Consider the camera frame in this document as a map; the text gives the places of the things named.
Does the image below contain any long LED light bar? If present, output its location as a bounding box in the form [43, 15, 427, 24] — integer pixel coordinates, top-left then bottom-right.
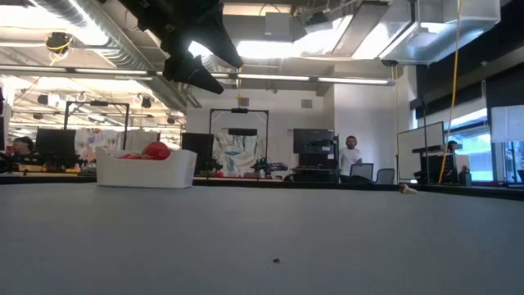
[0, 63, 397, 87]

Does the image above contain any yellow cable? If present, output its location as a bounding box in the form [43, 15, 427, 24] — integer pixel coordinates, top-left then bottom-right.
[437, 0, 463, 184]

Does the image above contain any patterned cloth backdrop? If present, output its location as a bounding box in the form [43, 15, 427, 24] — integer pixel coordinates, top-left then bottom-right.
[212, 130, 264, 178]

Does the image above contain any grey office chair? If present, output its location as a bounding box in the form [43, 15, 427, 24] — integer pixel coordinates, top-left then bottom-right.
[350, 162, 376, 184]
[375, 167, 396, 185]

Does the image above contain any ceiling cable reel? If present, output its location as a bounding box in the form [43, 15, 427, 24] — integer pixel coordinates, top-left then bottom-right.
[43, 31, 75, 66]

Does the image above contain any white patterned cloth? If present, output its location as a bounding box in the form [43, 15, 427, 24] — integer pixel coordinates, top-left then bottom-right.
[76, 127, 161, 163]

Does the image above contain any black background rig frame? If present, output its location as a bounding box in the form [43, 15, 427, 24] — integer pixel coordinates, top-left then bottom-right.
[208, 107, 270, 178]

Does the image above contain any white whiteboard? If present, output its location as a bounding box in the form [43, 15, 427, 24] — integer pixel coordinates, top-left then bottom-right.
[396, 120, 446, 181]

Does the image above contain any silver spiral air duct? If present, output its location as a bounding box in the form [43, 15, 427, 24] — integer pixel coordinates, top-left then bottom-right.
[24, 0, 193, 111]

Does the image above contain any black lamp frame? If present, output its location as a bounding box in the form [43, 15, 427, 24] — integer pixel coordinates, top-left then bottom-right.
[63, 100, 131, 151]

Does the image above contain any white plastic basket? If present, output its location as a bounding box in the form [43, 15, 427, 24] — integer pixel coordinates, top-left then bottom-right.
[95, 146, 198, 190]

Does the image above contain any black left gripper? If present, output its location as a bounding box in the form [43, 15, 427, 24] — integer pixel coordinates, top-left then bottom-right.
[118, 0, 245, 95]

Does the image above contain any black monitor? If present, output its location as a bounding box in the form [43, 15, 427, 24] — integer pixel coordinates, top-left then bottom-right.
[181, 132, 215, 177]
[292, 128, 337, 156]
[34, 128, 78, 167]

